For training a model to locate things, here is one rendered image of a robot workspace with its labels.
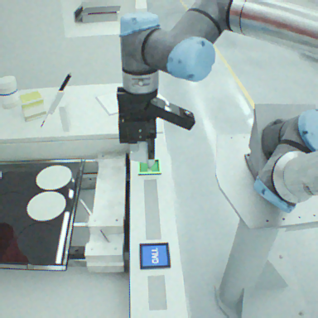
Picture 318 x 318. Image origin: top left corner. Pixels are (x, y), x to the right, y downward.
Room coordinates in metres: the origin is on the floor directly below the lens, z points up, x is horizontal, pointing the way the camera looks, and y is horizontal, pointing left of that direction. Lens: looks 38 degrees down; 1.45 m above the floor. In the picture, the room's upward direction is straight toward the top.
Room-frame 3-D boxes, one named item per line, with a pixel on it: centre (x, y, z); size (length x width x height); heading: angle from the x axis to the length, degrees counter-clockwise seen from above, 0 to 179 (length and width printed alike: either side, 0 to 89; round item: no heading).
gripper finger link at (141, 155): (0.58, 0.04, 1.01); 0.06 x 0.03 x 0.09; 93
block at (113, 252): (0.39, 0.12, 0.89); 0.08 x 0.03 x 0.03; 93
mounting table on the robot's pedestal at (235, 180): (0.75, -0.40, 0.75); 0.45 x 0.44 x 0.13; 94
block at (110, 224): (0.47, 0.12, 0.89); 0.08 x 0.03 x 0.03; 93
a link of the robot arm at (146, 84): (0.59, 0.04, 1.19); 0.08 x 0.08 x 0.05
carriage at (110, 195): (0.55, 0.13, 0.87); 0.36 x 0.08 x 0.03; 3
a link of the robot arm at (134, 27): (0.59, 0.04, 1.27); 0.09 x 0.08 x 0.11; 45
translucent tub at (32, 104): (0.86, 0.41, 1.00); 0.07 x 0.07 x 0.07; 30
